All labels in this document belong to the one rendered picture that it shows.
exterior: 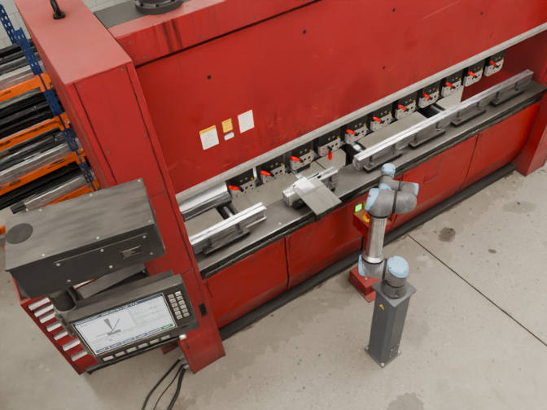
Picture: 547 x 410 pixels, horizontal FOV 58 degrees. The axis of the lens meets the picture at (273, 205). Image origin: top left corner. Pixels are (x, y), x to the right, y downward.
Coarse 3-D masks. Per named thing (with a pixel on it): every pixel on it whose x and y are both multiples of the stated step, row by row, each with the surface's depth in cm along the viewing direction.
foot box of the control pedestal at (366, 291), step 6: (354, 270) 370; (354, 276) 368; (360, 276) 367; (354, 282) 373; (360, 282) 364; (366, 282) 362; (372, 282) 362; (360, 288) 369; (366, 288) 359; (366, 294) 367; (372, 294) 368; (366, 300) 365; (372, 300) 365
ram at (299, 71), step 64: (320, 0) 232; (384, 0) 252; (448, 0) 277; (512, 0) 309; (192, 64) 215; (256, 64) 234; (320, 64) 255; (384, 64) 282; (448, 64) 314; (192, 128) 236; (256, 128) 259; (192, 192) 262
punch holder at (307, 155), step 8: (304, 144) 286; (312, 144) 290; (288, 152) 287; (296, 152) 287; (304, 152) 291; (312, 152) 294; (288, 160) 294; (304, 160) 295; (312, 160) 298; (296, 168) 295
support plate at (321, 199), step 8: (320, 184) 311; (296, 192) 307; (312, 192) 306; (320, 192) 306; (328, 192) 305; (304, 200) 302; (312, 200) 302; (320, 200) 301; (328, 200) 301; (336, 200) 300; (312, 208) 297; (320, 208) 297; (328, 208) 296
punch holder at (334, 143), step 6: (330, 132) 292; (336, 132) 295; (318, 138) 291; (324, 138) 293; (330, 138) 296; (336, 138) 299; (318, 144) 295; (324, 144) 296; (330, 144) 298; (336, 144) 302; (318, 150) 298; (324, 150) 299
